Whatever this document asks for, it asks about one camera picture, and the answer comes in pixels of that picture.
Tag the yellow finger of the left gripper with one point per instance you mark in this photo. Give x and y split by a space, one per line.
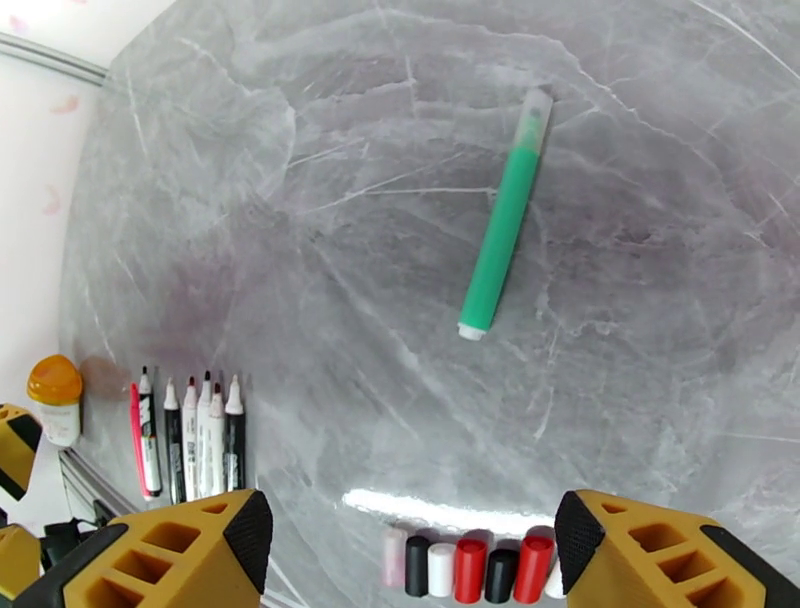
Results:
19 562
15 450

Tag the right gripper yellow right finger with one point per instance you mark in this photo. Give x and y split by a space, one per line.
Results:
612 575

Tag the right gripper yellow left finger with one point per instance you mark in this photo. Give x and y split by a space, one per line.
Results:
206 575

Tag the white marker cap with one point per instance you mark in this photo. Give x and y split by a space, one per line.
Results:
442 572
551 584

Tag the red marker cap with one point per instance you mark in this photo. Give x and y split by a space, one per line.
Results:
533 569
470 572

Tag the black marker cap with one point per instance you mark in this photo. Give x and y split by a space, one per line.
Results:
501 578
417 565

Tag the pink highlighter pen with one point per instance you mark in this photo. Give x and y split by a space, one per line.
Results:
139 437

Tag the black body whiteboard marker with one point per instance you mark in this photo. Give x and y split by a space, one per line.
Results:
235 444
175 450

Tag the white red marker barcode label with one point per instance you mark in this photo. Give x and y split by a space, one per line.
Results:
217 444

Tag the half black half white marker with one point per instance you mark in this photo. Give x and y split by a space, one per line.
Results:
151 450

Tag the white marker with black end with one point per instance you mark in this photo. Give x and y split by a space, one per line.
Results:
204 437

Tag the white red marker bold lettering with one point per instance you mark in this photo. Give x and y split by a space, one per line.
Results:
190 437

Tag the white bottle with orange lid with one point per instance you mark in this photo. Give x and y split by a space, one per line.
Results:
55 381

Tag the green highlighter with clear cap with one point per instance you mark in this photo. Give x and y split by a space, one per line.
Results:
500 237

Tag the aluminium frame post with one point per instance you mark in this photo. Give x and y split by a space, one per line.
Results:
50 56

